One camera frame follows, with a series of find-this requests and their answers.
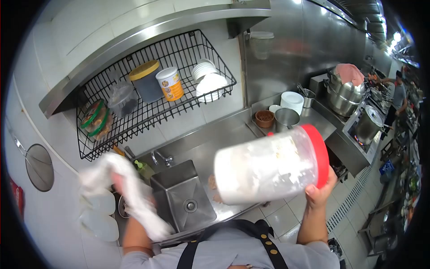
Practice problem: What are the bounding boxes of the chrome faucet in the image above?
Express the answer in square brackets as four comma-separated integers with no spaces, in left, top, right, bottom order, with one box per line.
[150,149,174,168]

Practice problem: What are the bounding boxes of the green soap bottle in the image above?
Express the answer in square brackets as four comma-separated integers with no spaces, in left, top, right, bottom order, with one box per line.
[134,160,155,181]

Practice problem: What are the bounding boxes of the steel stockpot with lid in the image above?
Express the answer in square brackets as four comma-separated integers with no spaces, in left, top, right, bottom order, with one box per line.
[354,105,393,146]

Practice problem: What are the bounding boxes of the floor drain grate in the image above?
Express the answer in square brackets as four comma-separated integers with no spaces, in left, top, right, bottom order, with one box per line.
[326,158,378,233]

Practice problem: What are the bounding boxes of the black wire wall rack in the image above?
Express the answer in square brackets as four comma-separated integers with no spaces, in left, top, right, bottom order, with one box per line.
[75,29,237,162]

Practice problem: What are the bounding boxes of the stainless steel stove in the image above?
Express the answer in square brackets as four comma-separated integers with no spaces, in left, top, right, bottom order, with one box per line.
[325,100,384,178]

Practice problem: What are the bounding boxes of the blue box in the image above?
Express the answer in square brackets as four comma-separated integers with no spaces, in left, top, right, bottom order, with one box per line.
[379,159,396,176]

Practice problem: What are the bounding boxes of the stack of white dishes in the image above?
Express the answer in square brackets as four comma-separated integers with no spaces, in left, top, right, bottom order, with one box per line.
[191,59,229,103]

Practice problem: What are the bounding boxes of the round mesh strainer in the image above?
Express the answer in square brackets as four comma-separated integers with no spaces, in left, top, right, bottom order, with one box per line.
[5,117,55,193]

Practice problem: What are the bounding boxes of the clear jar with green lid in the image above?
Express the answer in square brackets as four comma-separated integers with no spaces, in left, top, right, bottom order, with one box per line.
[80,99,113,141]

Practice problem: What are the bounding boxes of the steel utensil holder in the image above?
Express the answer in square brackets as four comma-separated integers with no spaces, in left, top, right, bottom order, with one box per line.
[297,83,316,109]

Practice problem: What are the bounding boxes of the stacked steel steamer pots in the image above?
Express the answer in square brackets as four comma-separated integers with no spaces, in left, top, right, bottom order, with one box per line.
[323,69,367,118]

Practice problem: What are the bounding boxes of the person's right thumb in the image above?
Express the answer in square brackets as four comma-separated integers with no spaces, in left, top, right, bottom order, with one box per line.
[305,184,324,206]

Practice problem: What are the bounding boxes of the stainless steel wall shelf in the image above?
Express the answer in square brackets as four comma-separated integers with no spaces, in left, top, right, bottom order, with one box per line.
[39,0,272,119]

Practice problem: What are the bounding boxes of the person's left hand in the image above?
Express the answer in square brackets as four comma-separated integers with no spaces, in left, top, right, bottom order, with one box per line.
[79,153,172,241]

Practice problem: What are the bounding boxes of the stack of white plates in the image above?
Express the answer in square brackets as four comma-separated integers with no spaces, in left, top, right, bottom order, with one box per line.
[280,91,305,115]

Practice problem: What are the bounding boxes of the person's body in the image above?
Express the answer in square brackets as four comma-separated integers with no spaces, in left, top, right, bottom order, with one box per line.
[119,219,340,269]

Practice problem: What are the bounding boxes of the clear plastic jar red lid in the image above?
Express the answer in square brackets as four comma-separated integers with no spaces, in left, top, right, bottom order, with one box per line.
[214,124,330,206]

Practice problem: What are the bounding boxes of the black trash bag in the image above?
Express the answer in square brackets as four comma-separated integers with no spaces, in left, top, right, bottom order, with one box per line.
[327,237,344,260]

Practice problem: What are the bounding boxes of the stainless steel sink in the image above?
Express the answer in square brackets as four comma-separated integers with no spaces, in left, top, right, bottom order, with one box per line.
[150,159,217,233]

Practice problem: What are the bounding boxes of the person's right fingers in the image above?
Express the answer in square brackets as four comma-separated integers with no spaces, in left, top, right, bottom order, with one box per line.
[324,165,338,194]

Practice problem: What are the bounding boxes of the red packet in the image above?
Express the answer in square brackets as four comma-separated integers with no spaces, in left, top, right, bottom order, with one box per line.
[9,178,24,216]

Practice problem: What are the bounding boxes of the brown round basket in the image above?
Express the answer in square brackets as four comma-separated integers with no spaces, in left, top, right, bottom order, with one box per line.
[255,110,275,128]

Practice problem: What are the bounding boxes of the white plastic jug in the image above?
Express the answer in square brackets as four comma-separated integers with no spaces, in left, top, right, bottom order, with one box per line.
[80,210,120,243]

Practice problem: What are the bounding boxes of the clear plastic wall container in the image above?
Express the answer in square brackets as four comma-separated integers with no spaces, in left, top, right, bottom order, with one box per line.
[249,31,275,61]

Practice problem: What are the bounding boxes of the dark tub with yellow lid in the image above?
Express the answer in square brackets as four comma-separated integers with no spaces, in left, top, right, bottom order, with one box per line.
[129,60,165,104]

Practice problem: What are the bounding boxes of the clear plastic lidded tub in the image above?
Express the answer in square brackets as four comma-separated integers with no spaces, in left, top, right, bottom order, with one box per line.
[107,81,139,118]

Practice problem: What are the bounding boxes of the white and yellow canister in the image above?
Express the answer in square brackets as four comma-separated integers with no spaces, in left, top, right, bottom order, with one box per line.
[155,67,185,102]

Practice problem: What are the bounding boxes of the steel pot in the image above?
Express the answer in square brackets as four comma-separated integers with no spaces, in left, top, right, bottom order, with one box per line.
[274,108,300,132]

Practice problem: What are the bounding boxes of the person's right hand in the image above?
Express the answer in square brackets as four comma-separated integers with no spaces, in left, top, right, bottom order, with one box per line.
[304,165,338,211]

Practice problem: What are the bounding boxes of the pink cloth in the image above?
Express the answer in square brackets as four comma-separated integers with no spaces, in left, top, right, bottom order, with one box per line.
[334,63,365,87]

